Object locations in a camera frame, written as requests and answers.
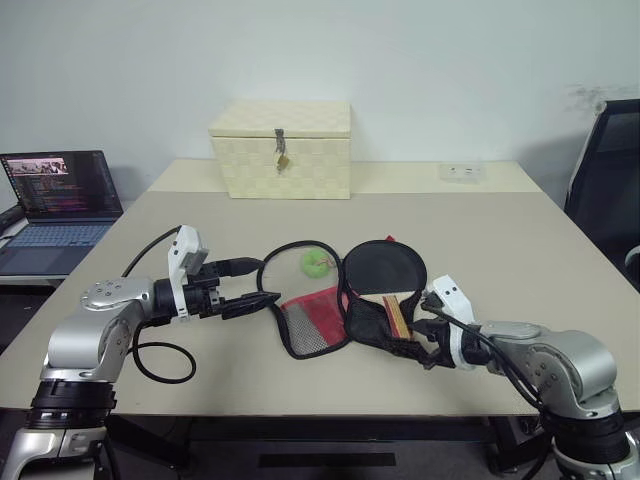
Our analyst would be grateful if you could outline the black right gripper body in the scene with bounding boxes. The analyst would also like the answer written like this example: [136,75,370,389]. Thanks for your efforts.
[418,318,455,370]

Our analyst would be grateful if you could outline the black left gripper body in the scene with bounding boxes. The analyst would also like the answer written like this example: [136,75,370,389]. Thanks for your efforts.
[184,259,227,322]

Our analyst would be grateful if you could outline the cream woven lidded box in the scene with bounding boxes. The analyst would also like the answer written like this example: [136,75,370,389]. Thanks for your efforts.
[208,99,354,202]

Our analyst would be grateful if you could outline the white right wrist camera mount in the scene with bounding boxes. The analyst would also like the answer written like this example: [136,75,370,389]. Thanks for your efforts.
[430,273,477,372]

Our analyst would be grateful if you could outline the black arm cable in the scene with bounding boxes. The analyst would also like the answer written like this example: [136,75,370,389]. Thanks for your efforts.
[121,225,197,385]
[422,292,549,414]

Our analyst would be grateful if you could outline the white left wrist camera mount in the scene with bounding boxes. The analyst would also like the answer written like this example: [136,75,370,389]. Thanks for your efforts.
[167,224,210,322]

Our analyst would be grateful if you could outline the black office chair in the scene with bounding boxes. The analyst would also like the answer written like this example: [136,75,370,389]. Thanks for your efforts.
[563,98,640,294]

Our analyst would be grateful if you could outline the white socket panel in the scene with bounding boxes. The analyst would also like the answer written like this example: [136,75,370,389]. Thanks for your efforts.
[439,161,488,184]

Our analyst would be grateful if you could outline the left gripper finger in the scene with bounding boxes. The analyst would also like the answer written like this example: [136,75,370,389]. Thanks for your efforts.
[214,256,265,278]
[221,290,282,322]

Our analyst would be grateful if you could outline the black table tennis paddle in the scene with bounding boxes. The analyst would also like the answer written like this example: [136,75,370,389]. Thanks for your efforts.
[343,240,429,344]

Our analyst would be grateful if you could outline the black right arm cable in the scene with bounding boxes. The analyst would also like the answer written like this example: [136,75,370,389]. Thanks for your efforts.
[422,292,549,414]

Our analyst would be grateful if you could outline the black red mesh paddle case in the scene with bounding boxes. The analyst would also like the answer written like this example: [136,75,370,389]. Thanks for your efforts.
[256,233,432,362]

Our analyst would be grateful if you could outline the yellow-green fuzzy ball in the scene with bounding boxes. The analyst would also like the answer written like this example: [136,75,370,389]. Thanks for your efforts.
[299,249,330,278]

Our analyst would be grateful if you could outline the open grey laptop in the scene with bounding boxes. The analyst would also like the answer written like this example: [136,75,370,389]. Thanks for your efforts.
[0,150,125,277]

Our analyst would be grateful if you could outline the black table frame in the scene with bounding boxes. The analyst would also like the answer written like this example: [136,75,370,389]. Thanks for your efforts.
[102,413,556,480]

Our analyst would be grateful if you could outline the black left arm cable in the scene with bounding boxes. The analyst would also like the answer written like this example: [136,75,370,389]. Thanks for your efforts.
[121,225,197,385]

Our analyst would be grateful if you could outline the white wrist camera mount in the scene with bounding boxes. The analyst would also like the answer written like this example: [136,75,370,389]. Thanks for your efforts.
[430,273,477,372]
[167,224,210,322]

